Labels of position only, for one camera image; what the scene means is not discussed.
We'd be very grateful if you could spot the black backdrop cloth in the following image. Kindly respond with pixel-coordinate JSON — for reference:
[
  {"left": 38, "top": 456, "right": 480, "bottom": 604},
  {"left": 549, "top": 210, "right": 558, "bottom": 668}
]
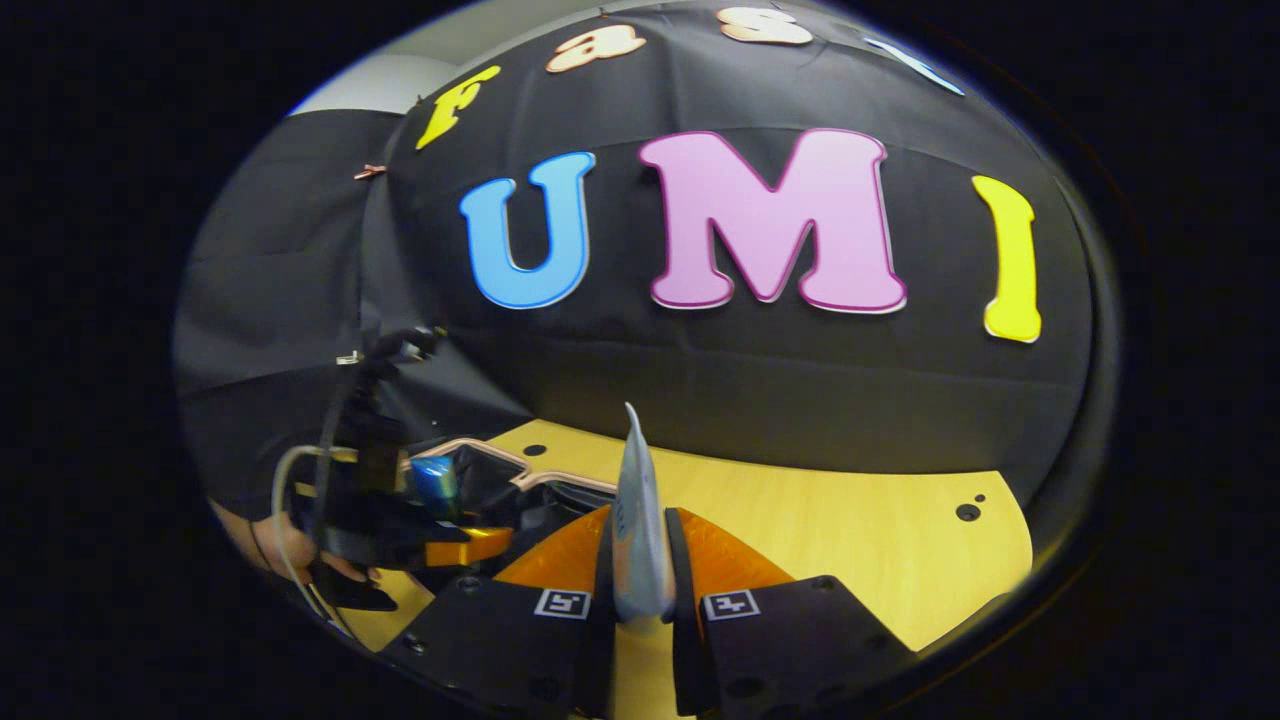
[{"left": 172, "top": 0, "right": 1101, "bottom": 521}]

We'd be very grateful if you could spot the grey cable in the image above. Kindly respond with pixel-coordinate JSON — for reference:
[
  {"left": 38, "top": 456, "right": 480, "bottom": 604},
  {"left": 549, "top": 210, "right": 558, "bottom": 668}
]
[{"left": 270, "top": 444, "right": 361, "bottom": 641}]

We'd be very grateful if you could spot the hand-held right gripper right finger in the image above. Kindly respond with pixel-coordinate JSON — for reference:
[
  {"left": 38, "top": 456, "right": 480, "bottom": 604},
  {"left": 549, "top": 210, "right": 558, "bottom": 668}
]
[{"left": 665, "top": 507, "right": 916, "bottom": 719}]

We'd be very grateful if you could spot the white blue squeeze tube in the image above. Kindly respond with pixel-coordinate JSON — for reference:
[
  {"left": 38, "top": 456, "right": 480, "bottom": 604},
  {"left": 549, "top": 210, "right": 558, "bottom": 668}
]
[{"left": 610, "top": 402, "right": 678, "bottom": 626}]

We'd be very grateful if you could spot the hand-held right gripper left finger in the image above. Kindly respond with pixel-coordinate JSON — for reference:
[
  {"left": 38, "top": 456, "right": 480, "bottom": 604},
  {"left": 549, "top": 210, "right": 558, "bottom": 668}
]
[{"left": 385, "top": 505, "right": 616, "bottom": 720}]

